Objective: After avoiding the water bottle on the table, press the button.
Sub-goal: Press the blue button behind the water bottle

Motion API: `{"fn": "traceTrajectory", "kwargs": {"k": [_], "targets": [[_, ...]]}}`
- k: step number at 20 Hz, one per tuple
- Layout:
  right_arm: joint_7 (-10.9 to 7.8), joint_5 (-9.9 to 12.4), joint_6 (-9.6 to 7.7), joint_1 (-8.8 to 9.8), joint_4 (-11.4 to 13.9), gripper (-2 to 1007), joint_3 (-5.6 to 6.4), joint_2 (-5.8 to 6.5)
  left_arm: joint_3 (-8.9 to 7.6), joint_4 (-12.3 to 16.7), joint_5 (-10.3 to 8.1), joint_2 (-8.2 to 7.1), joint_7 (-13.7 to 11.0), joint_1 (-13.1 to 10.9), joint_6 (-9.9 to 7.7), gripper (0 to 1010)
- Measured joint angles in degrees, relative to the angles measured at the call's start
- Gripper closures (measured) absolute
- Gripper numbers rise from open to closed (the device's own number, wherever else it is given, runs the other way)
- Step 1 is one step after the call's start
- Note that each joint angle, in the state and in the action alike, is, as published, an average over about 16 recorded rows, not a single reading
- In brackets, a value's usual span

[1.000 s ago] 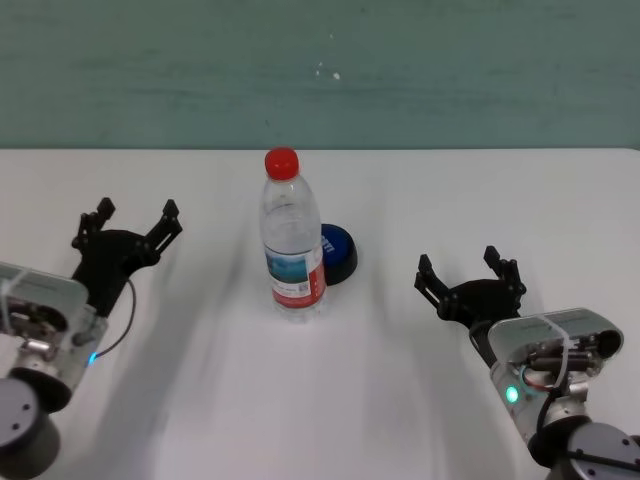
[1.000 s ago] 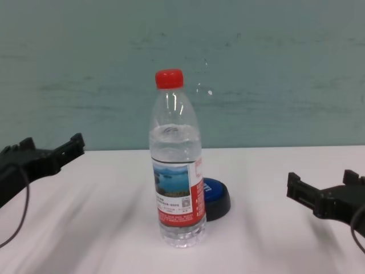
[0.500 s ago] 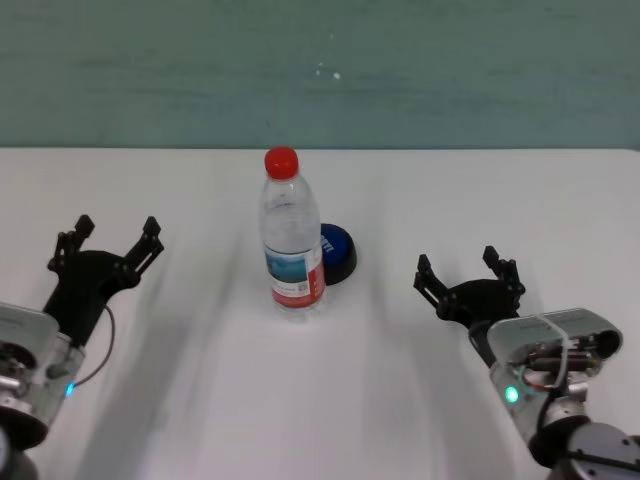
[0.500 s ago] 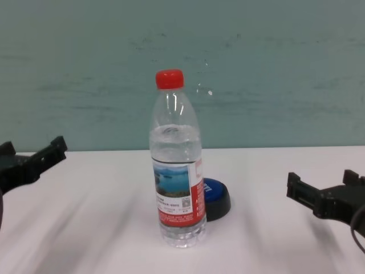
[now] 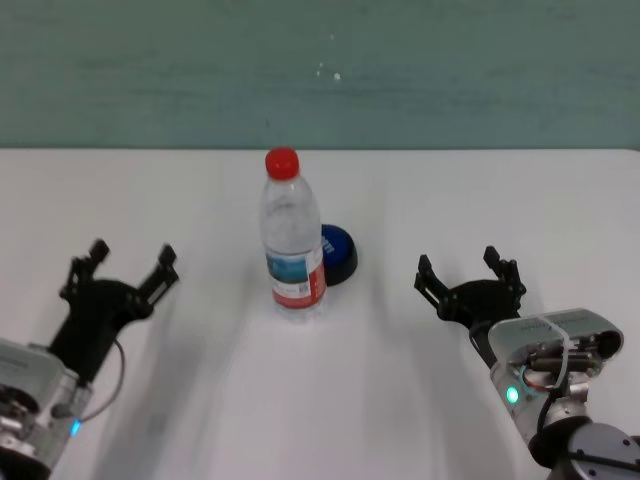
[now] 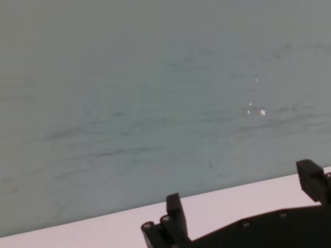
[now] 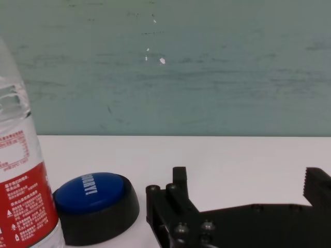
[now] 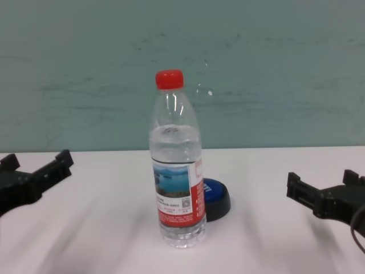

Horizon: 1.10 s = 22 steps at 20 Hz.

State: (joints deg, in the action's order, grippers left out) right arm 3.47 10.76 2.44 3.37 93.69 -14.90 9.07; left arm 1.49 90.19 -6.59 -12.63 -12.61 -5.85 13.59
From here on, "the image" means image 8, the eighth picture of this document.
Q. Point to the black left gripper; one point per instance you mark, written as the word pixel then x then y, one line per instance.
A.
pixel 17 188

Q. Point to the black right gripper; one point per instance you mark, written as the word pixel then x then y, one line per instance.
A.
pixel 339 202

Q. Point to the blue push button black base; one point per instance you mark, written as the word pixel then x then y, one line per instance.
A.
pixel 215 197

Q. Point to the clear water bottle red cap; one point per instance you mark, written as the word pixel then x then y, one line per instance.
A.
pixel 176 148

